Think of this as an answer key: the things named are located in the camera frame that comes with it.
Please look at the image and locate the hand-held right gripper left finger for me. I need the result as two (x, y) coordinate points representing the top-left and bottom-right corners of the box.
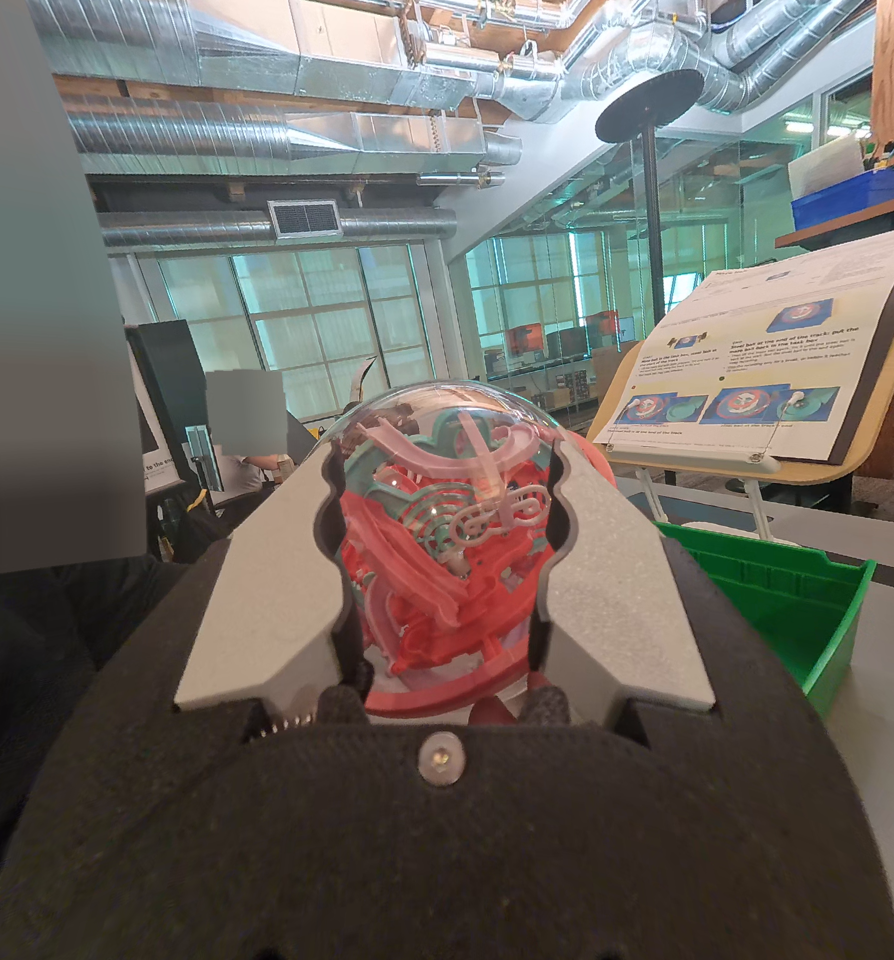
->
(173, 438), (365, 717)

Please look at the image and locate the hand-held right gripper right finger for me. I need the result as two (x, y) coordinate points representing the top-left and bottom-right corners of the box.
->
(529, 437), (719, 732)

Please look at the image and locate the clear red maze ball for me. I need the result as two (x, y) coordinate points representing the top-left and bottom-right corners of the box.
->
(315, 381), (619, 721)

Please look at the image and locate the black bag yellow tag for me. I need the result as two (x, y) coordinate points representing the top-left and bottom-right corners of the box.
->
(158, 487), (234, 564)

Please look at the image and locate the green plastic bin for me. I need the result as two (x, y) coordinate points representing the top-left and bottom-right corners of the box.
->
(653, 519), (877, 700)

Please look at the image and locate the wooden tilting book stand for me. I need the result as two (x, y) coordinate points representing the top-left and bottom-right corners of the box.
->
(585, 296), (894, 547)

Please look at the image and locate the framed black white marker sign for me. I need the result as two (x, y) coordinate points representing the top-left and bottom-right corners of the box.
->
(124, 321), (215, 496)

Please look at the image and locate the printed instruction sheet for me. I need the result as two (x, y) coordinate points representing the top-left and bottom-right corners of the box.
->
(591, 225), (894, 465)

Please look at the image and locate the white air vent grille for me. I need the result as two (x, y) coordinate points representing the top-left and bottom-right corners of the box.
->
(267, 198), (343, 240)

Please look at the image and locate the wooden shelf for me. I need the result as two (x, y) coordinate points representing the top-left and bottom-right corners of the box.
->
(775, 196), (894, 250)

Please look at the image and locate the blue storage bin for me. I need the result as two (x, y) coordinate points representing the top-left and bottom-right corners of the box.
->
(790, 166), (894, 230)

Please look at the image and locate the black pole stand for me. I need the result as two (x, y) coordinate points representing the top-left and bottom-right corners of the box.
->
(595, 69), (706, 489)

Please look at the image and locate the silver ventilation duct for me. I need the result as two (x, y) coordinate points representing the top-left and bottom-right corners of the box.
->
(64, 101), (524, 177)
(98, 208), (459, 249)

